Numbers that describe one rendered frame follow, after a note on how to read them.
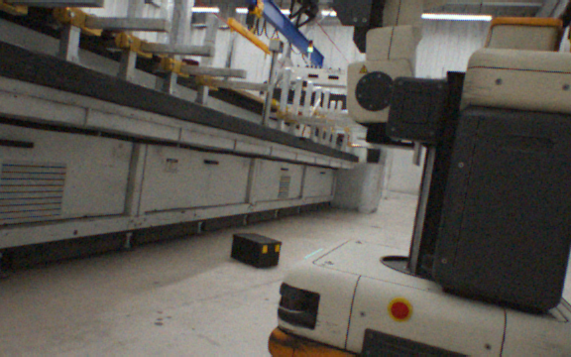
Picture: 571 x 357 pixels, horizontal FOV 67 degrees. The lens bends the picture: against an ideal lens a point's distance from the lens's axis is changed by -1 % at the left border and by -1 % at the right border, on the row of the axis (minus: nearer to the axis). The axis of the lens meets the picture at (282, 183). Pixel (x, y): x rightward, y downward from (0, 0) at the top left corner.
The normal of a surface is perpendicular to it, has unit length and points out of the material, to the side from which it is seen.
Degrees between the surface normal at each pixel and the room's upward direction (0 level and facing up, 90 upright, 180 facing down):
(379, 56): 90
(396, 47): 90
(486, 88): 90
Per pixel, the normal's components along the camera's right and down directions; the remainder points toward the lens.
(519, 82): -0.35, 0.00
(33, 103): 0.93, 0.16
